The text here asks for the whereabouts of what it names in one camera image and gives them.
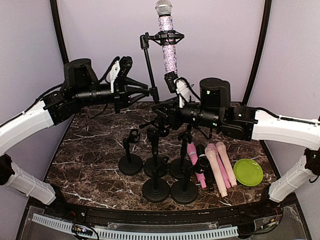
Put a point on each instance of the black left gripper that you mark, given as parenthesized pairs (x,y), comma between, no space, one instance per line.
(122,92)

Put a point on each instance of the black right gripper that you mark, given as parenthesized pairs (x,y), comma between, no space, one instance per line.
(172,118)

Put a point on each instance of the black tripod shock-mount stand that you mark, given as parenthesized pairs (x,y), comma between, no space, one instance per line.
(164,130)

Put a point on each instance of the pink microphone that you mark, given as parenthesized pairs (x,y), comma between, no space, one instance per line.
(221,166)
(192,153)

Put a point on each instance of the small beige microphone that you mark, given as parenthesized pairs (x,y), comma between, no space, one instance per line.
(211,155)

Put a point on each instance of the black stand with clip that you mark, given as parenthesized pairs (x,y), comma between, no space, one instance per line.
(178,166)

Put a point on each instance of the beige microphone tall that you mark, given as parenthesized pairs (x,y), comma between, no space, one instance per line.
(222,151)

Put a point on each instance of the black microphone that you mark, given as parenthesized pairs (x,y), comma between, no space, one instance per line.
(205,167)

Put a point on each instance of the black stand of small beige microphone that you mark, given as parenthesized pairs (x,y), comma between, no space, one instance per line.
(130,164)

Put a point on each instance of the black round-base stand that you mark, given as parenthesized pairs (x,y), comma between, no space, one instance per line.
(184,191)
(156,189)

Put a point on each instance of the black round-base stand front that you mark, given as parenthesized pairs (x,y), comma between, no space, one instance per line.
(184,191)

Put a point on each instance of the glitter silver-head microphone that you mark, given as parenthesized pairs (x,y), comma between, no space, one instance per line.
(166,28)

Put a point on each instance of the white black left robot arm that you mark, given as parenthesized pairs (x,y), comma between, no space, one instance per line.
(81,88)

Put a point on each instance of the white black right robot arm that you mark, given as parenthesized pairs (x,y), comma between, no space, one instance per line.
(214,111)

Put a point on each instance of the green plate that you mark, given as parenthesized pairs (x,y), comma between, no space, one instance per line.
(248,172)

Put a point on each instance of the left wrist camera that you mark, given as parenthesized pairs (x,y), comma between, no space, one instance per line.
(117,71)

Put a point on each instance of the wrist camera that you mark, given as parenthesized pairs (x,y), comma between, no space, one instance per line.
(117,71)
(180,86)

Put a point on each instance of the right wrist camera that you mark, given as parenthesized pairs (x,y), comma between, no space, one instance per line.
(180,86)

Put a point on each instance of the black front rail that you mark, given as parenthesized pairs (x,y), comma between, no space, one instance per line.
(234,215)

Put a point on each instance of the white cable duct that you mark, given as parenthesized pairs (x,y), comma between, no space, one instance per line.
(133,232)

